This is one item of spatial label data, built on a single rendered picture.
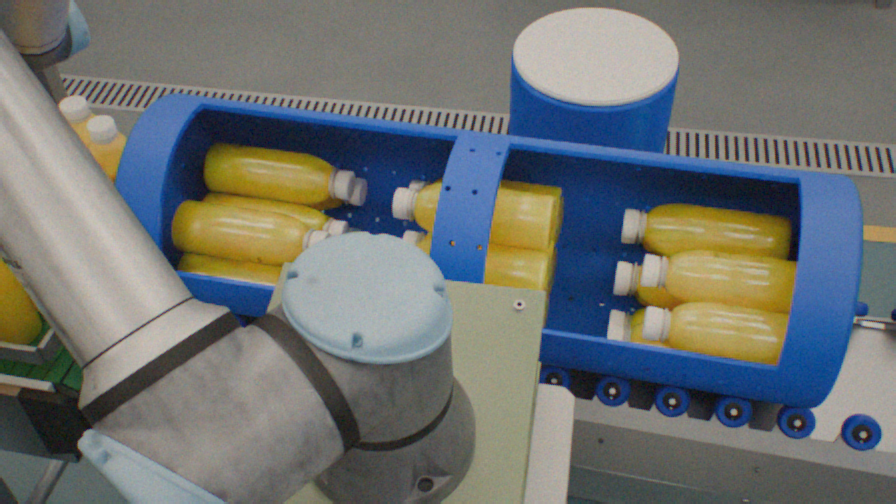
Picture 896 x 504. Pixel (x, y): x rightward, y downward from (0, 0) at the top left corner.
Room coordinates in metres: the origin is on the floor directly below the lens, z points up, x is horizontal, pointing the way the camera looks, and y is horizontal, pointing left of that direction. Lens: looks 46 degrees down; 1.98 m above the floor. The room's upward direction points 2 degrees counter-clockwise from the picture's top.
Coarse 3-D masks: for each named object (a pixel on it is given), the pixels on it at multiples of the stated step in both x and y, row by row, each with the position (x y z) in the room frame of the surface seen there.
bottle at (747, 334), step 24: (672, 312) 0.72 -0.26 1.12; (696, 312) 0.71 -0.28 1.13; (720, 312) 0.71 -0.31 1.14; (744, 312) 0.71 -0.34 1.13; (768, 312) 0.71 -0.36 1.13; (672, 336) 0.69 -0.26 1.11; (696, 336) 0.68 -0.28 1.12; (720, 336) 0.68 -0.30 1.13; (744, 336) 0.68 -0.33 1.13; (768, 336) 0.67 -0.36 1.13; (744, 360) 0.66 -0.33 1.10; (768, 360) 0.66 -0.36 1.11
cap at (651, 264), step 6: (648, 258) 0.79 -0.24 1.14; (654, 258) 0.79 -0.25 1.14; (648, 264) 0.78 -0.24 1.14; (654, 264) 0.78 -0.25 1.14; (642, 270) 0.80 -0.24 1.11; (648, 270) 0.78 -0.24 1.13; (654, 270) 0.78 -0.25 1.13; (642, 276) 0.77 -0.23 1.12; (648, 276) 0.77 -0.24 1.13; (654, 276) 0.77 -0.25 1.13; (642, 282) 0.77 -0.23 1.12; (648, 282) 0.77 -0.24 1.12; (654, 282) 0.77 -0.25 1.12
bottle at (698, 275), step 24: (672, 264) 0.78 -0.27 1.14; (696, 264) 0.77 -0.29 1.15; (720, 264) 0.76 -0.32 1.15; (744, 264) 0.76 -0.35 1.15; (768, 264) 0.76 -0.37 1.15; (792, 264) 0.76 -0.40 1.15; (672, 288) 0.76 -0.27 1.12; (696, 288) 0.75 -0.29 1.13; (720, 288) 0.74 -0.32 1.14; (744, 288) 0.74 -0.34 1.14; (768, 288) 0.73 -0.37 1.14; (792, 288) 0.73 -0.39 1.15
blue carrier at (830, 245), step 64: (192, 128) 1.07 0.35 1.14; (256, 128) 1.09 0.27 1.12; (320, 128) 1.06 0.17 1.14; (384, 128) 0.95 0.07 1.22; (448, 128) 0.96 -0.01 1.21; (128, 192) 0.88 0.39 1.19; (192, 192) 1.03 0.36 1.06; (384, 192) 1.03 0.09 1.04; (448, 192) 0.83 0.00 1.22; (576, 192) 0.98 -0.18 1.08; (640, 192) 0.96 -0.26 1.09; (704, 192) 0.94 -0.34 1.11; (768, 192) 0.91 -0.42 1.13; (832, 192) 0.80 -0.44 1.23; (448, 256) 0.77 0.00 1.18; (576, 256) 0.94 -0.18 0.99; (640, 256) 0.92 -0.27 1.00; (832, 256) 0.71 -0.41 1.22; (576, 320) 0.85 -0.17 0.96; (832, 320) 0.66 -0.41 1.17; (704, 384) 0.67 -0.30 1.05; (768, 384) 0.65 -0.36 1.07; (832, 384) 0.63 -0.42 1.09
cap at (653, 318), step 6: (648, 306) 0.74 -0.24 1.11; (648, 312) 0.72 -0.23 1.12; (654, 312) 0.72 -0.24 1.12; (660, 312) 0.72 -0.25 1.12; (648, 318) 0.71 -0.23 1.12; (654, 318) 0.71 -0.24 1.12; (660, 318) 0.71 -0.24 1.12; (648, 324) 0.71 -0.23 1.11; (654, 324) 0.71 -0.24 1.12; (660, 324) 0.71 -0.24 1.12; (648, 330) 0.70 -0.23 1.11; (654, 330) 0.70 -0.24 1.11; (660, 330) 0.70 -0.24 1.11; (648, 336) 0.70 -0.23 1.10; (654, 336) 0.70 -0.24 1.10
